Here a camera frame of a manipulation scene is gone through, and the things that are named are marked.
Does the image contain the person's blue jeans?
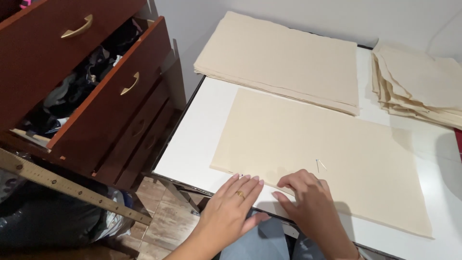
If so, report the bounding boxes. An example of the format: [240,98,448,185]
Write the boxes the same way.
[219,210,361,260]

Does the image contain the white plastic bag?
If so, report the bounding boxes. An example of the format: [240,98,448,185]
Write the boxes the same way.
[90,188,135,243]

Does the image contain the reddish brown drawer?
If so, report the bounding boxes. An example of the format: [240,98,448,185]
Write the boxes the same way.
[0,0,147,133]
[47,16,172,160]

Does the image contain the reddish brown wooden dresser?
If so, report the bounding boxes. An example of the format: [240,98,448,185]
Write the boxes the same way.
[0,0,187,191]

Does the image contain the red object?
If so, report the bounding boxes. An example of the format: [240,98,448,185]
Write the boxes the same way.
[454,128,462,164]

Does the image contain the black plastic bag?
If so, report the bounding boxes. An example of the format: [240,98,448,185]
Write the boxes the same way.
[0,159,135,255]

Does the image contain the uneven pile of cream fabric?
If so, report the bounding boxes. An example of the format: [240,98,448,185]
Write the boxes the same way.
[371,40,462,130]

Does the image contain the wooden measuring stick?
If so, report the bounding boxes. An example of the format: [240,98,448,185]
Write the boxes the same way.
[0,148,153,227]

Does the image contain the person's left hand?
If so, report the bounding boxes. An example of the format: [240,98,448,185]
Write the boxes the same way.
[197,173,270,247]

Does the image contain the person's right hand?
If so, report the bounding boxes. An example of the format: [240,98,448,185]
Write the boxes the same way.
[272,169,353,250]

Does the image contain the metal table leg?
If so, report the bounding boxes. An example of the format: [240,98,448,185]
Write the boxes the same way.
[158,177,201,217]

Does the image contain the heap of dark clothes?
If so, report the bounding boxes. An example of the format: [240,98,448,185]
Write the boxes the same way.
[16,18,143,139]

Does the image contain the single cream fabric sheet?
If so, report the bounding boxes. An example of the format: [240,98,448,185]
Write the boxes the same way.
[210,88,433,239]

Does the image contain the large stack of cream fabric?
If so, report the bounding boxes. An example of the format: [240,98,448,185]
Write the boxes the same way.
[194,11,361,116]

